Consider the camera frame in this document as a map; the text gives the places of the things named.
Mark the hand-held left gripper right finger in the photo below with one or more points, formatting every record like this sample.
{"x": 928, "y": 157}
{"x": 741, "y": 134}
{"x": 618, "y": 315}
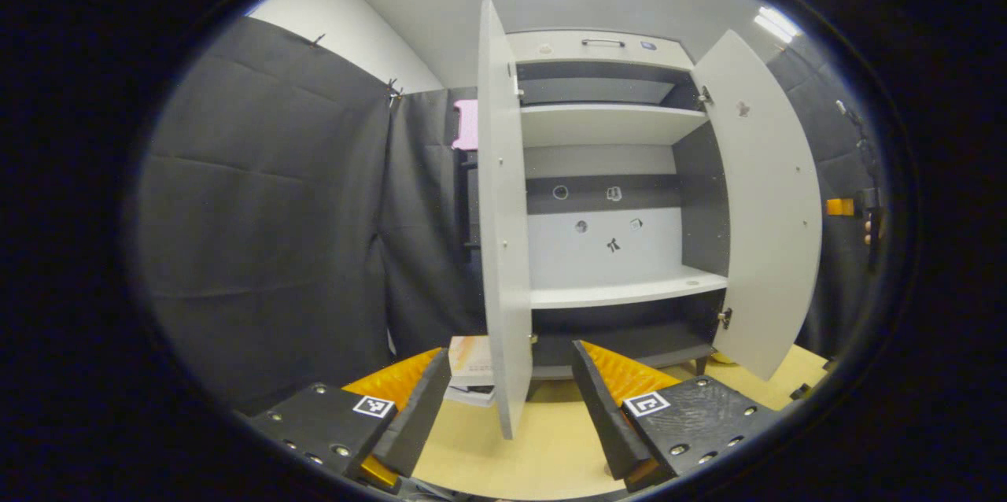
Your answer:
{"x": 610, "y": 415}

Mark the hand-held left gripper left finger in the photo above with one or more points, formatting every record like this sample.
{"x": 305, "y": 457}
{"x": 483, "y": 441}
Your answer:
{"x": 417, "y": 423}

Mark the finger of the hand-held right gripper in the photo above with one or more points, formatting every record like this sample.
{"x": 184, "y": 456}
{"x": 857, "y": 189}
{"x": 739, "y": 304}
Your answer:
{"x": 839, "y": 207}

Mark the grey cabinet door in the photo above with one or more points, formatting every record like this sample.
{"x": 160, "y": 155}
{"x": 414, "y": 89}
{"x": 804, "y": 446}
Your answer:
{"x": 771, "y": 211}
{"x": 503, "y": 234}

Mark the grey cabinet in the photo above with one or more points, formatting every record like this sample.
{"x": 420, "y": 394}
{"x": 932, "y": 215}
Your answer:
{"x": 606, "y": 258}

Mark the white cabinet shelf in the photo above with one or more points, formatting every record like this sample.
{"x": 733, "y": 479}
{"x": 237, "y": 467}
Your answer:
{"x": 614, "y": 124}
{"x": 629, "y": 289}

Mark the white book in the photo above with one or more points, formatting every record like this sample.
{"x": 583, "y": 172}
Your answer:
{"x": 472, "y": 396}

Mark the pale yellow round object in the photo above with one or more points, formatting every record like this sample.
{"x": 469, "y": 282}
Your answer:
{"x": 724, "y": 359}

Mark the small ceiling light panel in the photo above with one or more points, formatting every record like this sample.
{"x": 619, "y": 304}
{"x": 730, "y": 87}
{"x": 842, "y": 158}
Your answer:
{"x": 777, "y": 23}

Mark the black backdrop cloth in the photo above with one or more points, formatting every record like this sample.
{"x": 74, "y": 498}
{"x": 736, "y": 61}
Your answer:
{"x": 267, "y": 211}

